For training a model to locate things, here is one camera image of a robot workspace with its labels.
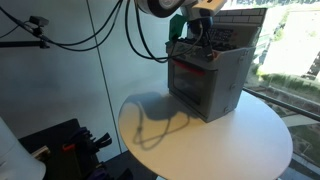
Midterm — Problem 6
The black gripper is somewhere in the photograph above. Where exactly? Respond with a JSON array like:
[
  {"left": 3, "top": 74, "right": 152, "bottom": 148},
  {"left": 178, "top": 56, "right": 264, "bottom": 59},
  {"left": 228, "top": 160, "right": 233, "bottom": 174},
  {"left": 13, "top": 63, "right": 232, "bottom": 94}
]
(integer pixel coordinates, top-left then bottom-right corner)
[{"left": 187, "top": 15, "right": 217, "bottom": 63}]

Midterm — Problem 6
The grey toy stove oven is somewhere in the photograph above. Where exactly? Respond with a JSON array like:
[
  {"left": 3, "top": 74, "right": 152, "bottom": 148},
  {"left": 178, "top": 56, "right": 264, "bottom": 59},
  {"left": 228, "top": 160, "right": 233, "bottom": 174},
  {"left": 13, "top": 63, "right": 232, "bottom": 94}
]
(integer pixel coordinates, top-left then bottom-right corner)
[{"left": 165, "top": 7, "right": 268, "bottom": 124}]

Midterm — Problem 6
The dark window railing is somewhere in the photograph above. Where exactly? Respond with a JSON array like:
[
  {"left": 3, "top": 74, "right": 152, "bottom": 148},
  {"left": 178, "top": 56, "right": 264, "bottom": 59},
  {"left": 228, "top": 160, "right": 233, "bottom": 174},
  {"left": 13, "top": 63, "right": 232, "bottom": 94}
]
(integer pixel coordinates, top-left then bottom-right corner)
[{"left": 242, "top": 87, "right": 320, "bottom": 123}]

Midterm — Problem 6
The black clamp tool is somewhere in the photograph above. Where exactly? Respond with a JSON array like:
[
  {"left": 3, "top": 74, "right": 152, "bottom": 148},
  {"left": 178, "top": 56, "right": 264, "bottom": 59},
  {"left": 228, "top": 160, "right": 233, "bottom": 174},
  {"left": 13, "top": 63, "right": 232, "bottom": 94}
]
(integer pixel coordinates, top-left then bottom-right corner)
[{"left": 89, "top": 131, "right": 113, "bottom": 151}]

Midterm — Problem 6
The orange tipped tool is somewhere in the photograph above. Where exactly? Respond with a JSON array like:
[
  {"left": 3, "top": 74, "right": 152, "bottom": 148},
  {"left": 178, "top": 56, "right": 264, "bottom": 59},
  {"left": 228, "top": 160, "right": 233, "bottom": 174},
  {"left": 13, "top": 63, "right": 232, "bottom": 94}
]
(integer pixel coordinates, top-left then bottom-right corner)
[{"left": 61, "top": 143, "right": 77, "bottom": 153}]

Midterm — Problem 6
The black side cart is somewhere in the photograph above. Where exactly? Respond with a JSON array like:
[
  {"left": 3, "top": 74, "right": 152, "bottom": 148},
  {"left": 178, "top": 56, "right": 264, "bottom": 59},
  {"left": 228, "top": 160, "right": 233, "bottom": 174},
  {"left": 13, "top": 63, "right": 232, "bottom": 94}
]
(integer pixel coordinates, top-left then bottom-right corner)
[{"left": 19, "top": 118, "right": 111, "bottom": 180}]

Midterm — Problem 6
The white rounded cover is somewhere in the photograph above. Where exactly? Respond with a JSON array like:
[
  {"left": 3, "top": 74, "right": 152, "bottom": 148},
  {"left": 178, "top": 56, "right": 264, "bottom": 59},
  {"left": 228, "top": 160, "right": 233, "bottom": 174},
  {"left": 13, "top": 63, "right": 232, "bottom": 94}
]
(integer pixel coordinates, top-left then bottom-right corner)
[{"left": 0, "top": 116, "right": 47, "bottom": 180}]

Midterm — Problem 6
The red oven door handle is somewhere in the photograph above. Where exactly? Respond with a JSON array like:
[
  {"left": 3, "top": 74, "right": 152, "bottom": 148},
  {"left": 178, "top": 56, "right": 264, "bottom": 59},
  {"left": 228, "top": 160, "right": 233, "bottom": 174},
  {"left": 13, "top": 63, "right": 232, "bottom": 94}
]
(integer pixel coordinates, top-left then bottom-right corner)
[{"left": 171, "top": 59, "right": 207, "bottom": 77}]

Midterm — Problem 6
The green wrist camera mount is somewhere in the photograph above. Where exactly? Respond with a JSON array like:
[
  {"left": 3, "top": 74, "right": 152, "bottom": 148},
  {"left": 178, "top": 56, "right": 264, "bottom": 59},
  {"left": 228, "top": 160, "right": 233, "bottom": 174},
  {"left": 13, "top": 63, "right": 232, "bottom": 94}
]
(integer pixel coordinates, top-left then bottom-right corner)
[{"left": 168, "top": 13, "right": 188, "bottom": 43}]

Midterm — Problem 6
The looped black cable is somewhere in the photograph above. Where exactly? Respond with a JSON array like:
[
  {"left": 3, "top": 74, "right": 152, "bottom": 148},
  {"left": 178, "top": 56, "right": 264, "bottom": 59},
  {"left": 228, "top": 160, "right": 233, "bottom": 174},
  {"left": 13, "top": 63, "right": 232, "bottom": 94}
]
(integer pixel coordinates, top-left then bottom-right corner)
[{"left": 124, "top": 0, "right": 205, "bottom": 64}]

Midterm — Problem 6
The long sagging black cable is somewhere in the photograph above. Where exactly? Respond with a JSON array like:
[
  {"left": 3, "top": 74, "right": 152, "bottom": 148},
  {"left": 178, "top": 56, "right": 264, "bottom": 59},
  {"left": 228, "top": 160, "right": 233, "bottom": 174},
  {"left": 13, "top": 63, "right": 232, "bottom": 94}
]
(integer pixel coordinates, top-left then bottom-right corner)
[{"left": 0, "top": 0, "right": 124, "bottom": 53}]

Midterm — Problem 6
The small black camera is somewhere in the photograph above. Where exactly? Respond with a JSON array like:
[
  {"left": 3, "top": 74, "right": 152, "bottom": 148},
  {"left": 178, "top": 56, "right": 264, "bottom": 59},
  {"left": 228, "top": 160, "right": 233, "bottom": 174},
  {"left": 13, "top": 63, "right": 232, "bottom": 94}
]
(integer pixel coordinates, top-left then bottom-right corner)
[{"left": 28, "top": 15, "right": 50, "bottom": 28}]

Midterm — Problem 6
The black camera stand bar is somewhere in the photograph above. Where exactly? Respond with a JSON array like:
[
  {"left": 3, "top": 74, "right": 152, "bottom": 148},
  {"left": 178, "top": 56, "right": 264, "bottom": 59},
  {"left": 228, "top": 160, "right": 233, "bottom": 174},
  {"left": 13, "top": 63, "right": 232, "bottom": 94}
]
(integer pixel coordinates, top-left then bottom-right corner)
[{"left": 0, "top": 39, "right": 51, "bottom": 50}]

